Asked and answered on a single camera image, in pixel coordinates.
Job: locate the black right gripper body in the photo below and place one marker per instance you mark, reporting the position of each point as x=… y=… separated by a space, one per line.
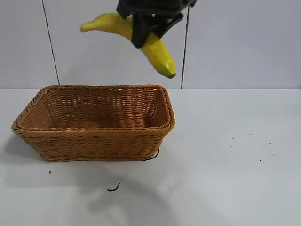
x=155 y=7

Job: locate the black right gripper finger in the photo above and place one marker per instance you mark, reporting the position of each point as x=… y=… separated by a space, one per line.
x=140 y=30
x=169 y=24

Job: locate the yellow banana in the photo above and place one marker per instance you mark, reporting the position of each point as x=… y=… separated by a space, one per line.
x=155 y=50

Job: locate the brown woven wicker basket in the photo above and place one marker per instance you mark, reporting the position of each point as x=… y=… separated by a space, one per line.
x=98 y=143

